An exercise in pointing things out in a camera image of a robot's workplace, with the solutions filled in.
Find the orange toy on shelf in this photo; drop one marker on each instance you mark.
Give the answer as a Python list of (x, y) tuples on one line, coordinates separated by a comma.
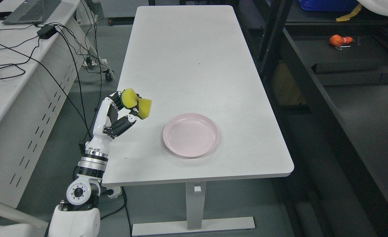
[(337, 40)]

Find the yellow green sponge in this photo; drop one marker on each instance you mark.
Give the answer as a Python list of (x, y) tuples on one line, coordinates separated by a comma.
[(131, 100)]

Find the black metal shelf rack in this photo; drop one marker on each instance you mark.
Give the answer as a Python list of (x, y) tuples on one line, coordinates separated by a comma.
[(332, 106)]

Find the blue plastic bin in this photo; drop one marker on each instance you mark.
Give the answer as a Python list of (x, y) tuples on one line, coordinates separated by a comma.
[(328, 5)]

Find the grey laptop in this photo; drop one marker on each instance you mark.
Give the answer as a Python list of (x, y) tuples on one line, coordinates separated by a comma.
[(31, 12)]

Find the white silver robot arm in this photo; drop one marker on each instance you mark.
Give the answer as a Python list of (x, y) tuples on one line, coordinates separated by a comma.
[(78, 215)]

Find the white table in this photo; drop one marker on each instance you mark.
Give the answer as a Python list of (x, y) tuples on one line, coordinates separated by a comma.
[(194, 59)]

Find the black power adapter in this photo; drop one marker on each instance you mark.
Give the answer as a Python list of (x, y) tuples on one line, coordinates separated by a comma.
[(46, 32)]

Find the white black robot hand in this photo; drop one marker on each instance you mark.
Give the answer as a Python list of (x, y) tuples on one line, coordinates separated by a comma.
[(112, 120)]

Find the white side desk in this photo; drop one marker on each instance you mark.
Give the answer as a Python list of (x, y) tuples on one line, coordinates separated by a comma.
[(35, 77)]

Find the pink round plate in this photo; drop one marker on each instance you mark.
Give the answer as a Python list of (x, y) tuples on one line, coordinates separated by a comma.
[(190, 135)]

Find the yellow tape strip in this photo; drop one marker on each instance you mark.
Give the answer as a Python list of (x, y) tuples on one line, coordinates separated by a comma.
[(350, 15)]

